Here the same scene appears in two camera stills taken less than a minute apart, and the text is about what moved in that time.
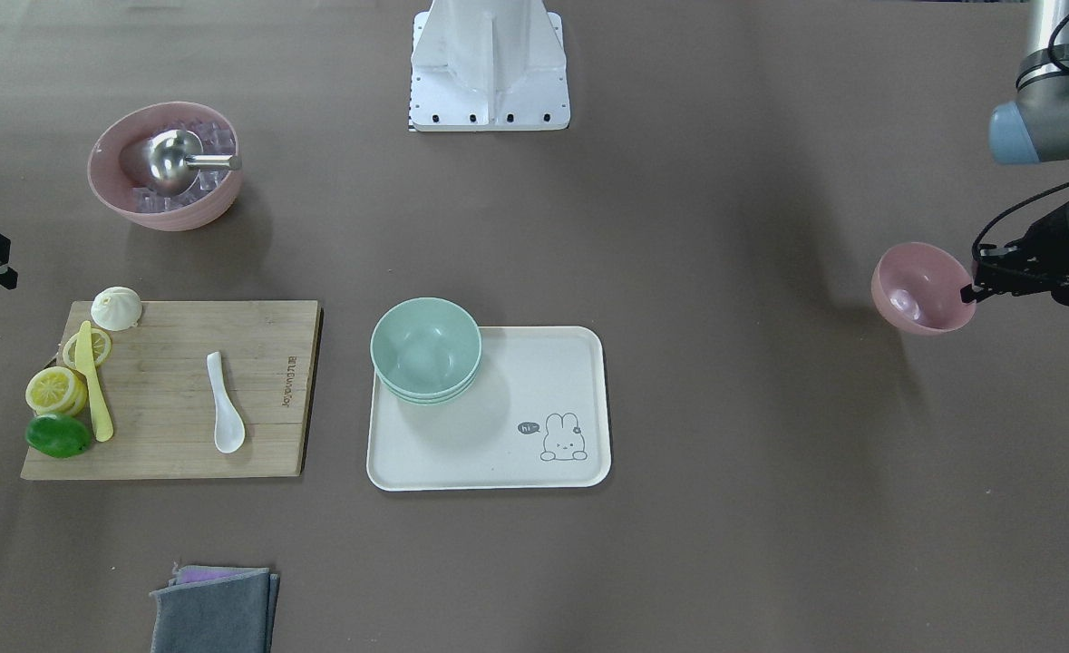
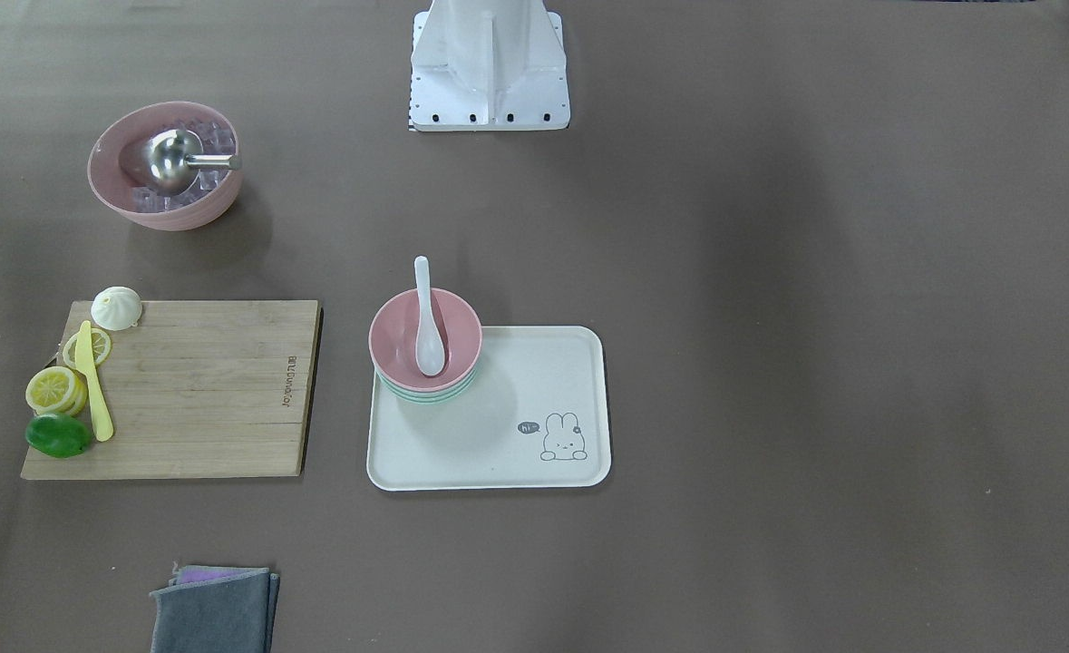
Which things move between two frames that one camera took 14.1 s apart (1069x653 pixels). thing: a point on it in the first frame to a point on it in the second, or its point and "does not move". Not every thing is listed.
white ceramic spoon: (228, 428) to (429, 345)
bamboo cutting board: (158, 389) does not move
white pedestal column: (488, 65) does not move
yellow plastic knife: (83, 364) does not move
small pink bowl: (917, 287) to (393, 334)
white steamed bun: (116, 308) does not move
